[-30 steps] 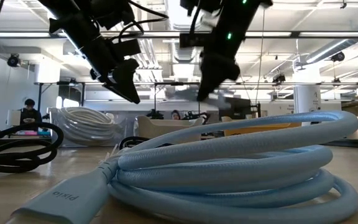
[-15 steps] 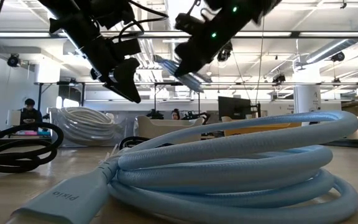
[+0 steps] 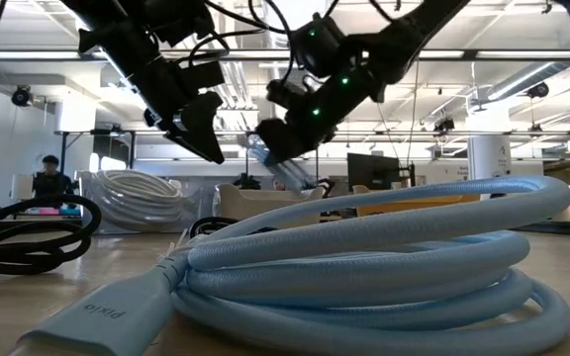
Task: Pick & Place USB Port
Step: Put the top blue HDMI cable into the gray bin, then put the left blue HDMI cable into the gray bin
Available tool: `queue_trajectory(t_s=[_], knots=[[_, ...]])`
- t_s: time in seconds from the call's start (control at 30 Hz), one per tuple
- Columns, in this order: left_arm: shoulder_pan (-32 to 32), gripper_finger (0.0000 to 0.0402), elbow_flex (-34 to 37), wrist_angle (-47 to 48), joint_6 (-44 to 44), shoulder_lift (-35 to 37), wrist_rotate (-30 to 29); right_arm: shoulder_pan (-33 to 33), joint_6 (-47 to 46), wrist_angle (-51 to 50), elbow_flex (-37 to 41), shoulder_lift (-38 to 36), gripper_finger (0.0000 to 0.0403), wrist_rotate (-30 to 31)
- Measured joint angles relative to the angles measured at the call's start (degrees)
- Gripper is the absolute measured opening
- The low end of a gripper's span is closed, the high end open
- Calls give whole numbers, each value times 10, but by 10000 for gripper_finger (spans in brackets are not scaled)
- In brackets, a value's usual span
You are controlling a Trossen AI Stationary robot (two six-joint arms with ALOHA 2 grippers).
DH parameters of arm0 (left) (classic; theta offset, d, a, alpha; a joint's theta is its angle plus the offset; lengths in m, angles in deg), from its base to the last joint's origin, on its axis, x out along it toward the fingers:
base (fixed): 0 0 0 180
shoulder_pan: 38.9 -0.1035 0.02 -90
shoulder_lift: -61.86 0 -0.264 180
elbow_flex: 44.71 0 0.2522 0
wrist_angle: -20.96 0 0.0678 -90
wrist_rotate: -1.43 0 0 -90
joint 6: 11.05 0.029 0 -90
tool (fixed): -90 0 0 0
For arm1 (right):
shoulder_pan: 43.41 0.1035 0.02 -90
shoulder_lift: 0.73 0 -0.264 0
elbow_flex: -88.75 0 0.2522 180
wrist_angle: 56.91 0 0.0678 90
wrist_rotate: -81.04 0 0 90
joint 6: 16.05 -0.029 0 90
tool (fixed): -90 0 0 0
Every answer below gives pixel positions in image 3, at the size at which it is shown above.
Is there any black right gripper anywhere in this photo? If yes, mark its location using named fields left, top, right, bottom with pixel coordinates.
left=254, top=63, right=385, bottom=167

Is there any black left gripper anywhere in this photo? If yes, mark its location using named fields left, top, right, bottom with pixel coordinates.
left=125, top=54, right=226, bottom=165

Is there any black cable with zip tie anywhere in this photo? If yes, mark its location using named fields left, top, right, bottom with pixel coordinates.
left=188, top=216, right=279, bottom=239

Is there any black computer monitor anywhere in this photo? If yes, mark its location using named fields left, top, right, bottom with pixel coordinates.
left=346, top=152, right=402, bottom=192

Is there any white square column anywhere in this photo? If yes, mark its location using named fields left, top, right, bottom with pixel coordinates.
left=54, top=98, right=97, bottom=134

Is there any yellow plastic bin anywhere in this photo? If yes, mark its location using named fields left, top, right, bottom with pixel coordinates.
left=351, top=184, right=482, bottom=218

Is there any person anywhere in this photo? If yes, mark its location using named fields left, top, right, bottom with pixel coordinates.
left=31, top=154, right=76, bottom=209

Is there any white pillar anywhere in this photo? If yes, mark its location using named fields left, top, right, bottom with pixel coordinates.
left=466, top=133, right=513, bottom=182

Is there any black overhead bar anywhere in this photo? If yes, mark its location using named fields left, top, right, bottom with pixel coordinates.
left=0, top=47, right=570, bottom=63

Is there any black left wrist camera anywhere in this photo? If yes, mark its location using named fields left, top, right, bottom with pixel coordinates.
left=180, top=59, right=227, bottom=93

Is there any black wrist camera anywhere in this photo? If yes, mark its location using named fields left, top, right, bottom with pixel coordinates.
left=292, top=13, right=353, bottom=78
left=180, top=59, right=227, bottom=93

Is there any white coiled cable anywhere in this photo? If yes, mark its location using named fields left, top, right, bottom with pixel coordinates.
left=90, top=169, right=185, bottom=224

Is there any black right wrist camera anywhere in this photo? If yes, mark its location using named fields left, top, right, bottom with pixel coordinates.
left=292, top=13, right=353, bottom=78

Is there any black horizontal rail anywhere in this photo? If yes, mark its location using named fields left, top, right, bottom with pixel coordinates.
left=54, top=128, right=570, bottom=172

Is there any black ceiling-mounted camera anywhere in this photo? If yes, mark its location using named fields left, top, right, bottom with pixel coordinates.
left=432, top=117, right=456, bottom=134
left=526, top=81, right=551, bottom=99
left=11, top=86, right=34, bottom=108

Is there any black cable with red tie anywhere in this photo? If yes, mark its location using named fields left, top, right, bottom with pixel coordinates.
left=0, top=193, right=103, bottom=276

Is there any silver ceiling duct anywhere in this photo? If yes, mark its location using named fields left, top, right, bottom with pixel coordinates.
left=485, top=61, right=570, bottom=103

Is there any black table edge rail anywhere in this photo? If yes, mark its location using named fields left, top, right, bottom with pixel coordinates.
left=512, top=220, right=570, bottom=237

